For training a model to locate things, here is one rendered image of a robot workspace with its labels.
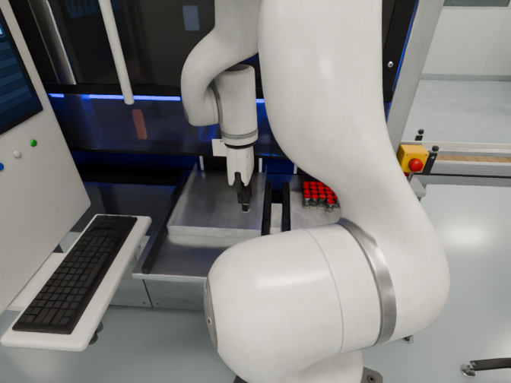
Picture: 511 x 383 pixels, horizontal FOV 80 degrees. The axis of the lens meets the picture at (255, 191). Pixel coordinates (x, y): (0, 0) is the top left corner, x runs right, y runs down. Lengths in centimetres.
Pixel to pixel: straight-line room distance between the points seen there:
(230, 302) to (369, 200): 14
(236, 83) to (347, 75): 41
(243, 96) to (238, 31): 15
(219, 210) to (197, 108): 41
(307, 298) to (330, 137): 13
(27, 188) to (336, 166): 86
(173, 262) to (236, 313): 57
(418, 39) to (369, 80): 68
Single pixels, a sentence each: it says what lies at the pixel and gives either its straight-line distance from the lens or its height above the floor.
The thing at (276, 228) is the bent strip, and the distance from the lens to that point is 87.
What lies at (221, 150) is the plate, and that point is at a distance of 99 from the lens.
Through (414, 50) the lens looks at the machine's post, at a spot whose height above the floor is 132.
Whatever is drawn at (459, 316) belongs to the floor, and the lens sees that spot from 204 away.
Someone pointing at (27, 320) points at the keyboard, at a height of 83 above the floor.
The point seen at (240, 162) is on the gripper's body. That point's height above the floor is 113.
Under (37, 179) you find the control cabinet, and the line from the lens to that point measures 101.
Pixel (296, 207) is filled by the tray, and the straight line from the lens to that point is 95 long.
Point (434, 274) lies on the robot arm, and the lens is 30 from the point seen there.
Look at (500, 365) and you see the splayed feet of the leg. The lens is 184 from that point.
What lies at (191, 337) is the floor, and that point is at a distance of 171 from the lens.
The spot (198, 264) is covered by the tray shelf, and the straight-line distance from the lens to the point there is 80.
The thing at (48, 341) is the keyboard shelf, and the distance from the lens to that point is 89.
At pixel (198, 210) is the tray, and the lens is 95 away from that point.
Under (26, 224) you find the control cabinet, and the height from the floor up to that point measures 94.
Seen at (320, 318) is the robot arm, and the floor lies 126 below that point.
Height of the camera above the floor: 148
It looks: 36 degrees down
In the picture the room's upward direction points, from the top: straight up
